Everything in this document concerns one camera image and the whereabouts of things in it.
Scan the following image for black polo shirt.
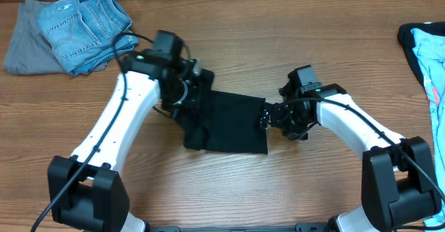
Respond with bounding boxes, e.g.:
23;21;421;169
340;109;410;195
174;69;268;154

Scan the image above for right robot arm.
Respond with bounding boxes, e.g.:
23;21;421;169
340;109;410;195
260;83;444;231

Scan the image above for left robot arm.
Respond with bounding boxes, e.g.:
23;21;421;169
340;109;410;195
47;49;202;231

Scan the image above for folded blue denim jeans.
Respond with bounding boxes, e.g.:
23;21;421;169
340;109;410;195
37;0;138;76

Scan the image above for black garment under blue shirt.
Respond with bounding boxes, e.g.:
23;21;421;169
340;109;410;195
397;22;444;86

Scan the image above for light blue t-shirt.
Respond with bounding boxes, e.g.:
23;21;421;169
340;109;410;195
410;27;445;228

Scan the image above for folded grey garment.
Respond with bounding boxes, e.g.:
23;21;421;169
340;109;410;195
3;0;106;74

